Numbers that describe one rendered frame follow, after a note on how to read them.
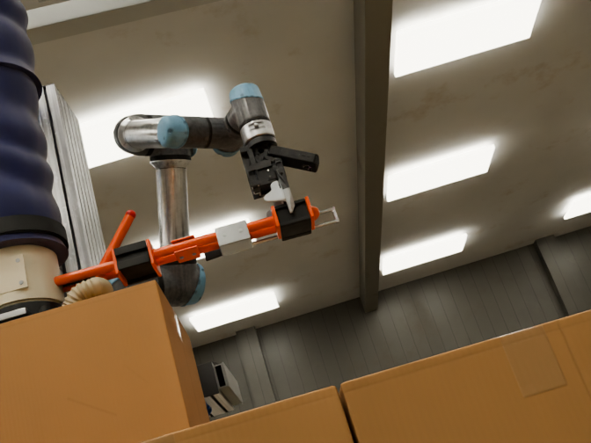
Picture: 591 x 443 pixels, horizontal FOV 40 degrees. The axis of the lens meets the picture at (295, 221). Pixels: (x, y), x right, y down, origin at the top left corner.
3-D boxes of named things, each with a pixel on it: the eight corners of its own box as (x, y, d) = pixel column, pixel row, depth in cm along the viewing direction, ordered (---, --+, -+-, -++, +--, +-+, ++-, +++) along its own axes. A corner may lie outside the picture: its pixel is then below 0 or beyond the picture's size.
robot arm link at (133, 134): (98, 112, 223) (169, 105, 182) (135, 114, 229) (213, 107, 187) (98, 155, 224) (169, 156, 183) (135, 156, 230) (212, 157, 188)
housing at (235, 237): (218, 246, 170) (214, 227, 172) (222, 257, 176) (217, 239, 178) (251, 236, 171) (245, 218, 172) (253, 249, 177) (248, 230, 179)
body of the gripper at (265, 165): (255, 203, 182) (241, 157, 187) (291, 192, 183) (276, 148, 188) (251, 188, 175) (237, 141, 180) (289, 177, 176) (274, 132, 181)
